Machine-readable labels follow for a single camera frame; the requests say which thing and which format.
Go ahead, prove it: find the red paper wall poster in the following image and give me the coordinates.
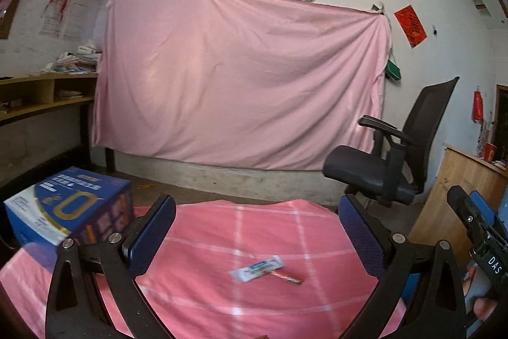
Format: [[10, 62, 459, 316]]
[[394, 4, 427, 49]]

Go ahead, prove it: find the pile of papers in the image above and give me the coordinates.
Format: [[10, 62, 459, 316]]
[[40, 44, 104, 75]]

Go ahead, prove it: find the blue cardboard box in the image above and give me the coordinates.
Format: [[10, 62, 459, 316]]
[[3, 165, 134, 249]]

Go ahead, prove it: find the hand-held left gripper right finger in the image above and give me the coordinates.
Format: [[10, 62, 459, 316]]
[[337, 194, 467, 339]]

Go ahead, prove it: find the white candy wrapper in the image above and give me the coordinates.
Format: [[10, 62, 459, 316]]
[[229, 255, 284, 283]]

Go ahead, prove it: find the black office chair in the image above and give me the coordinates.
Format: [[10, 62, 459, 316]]
[[322, 76, 460, 208]]

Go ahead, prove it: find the green wall item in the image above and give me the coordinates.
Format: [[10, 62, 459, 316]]
[[384, 59, 401, 81]]

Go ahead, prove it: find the red thin wrapper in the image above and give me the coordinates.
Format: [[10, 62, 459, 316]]
[[270, 271, 304, 285]]

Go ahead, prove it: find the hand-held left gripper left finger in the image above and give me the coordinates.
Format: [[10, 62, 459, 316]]
[[44, 194, 177, 339]]

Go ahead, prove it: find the person's right hand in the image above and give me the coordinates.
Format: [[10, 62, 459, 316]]
[[462, 261, 499, 322]]

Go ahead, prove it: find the pink checked tablecloth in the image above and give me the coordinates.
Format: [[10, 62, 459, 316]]
[[0, 198, 407, 339]]

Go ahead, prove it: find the small red wall hanging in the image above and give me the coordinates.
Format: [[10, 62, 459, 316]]
[[472, 87, 485, 122]]

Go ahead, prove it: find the white wall calendar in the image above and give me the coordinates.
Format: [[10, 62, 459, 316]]
[[40, 1, 86, 40]]

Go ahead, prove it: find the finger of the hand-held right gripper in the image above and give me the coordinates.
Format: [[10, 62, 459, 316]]
[[446, 185, 497, 251], [469, 191, 508, 244]]

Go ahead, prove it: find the wooden wall shelf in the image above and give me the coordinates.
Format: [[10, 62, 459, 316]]
[[0, 72, 99, 165]]

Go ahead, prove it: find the pink hanging sheet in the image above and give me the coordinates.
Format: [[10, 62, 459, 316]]
[[91, 0, 393, 171]]

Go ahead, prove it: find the wooden cabinet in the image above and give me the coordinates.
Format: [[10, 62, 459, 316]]
[[409, 142, 508, 272]]

